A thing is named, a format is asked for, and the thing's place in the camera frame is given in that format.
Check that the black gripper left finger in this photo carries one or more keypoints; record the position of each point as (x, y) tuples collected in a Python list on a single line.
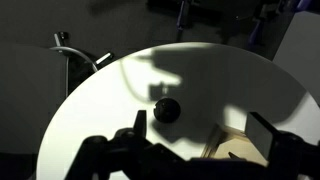
[(140, 123)]

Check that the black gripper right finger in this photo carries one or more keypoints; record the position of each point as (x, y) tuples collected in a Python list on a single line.
[(263, 136)]

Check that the small black cylinder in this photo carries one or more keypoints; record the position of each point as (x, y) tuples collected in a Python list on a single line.
[(166, 110)]

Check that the wooden tray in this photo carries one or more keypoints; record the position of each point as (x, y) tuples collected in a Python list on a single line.
[(230, 146)]

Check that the grey chair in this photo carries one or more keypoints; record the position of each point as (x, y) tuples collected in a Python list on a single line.
[(30, 100)]

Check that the dark tripod stand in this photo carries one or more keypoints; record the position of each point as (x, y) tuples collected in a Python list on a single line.
[(183, 16)]

